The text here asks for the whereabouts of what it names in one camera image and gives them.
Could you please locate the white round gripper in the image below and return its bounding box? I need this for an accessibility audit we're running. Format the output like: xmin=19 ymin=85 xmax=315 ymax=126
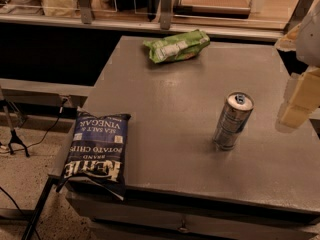
xmin=275 ymin=2 xmax=320 ymax=133

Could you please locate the black table leg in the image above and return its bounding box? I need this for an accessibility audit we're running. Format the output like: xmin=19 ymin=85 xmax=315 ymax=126
xmin=21 ymin=176 xmax=58 ymax=240

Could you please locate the silver redbull can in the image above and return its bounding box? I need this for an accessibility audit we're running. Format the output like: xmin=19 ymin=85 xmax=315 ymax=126
xmin=213 ymin=92 xmax=254 ymax=151

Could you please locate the blue kettle chip bag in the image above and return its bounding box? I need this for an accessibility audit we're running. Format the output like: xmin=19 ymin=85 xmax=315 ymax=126
xmin=57 ymin=109 xmax=131 ymax=200

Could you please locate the black tripod stand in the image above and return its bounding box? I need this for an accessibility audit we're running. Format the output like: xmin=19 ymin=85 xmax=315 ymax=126
xmin=0 ymin=87 xmax=29 ymax=157

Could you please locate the black floor cable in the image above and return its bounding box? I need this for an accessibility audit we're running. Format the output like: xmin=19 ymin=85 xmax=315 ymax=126
xmin=0 ymin=97 xmax=69 ymax=155

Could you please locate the brown cardboard tray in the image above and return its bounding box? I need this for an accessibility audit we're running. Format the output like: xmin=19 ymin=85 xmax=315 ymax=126
xmin=173 ymin=0 xmax=250 ymax=19

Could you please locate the green chip bag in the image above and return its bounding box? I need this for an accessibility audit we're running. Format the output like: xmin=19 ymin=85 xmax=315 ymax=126
xmin=143 ymin=30 xmax=210 ymax=64

